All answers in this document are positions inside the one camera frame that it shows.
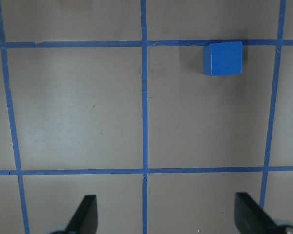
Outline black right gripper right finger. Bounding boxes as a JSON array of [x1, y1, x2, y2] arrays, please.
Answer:
[[234, 192, 278, 234]]

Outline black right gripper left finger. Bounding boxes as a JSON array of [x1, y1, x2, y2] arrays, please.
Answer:
[[65, 195, 98, 234]]

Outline blue wooden block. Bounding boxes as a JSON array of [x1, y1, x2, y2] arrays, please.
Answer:
[[203, 41, 243, 76]]

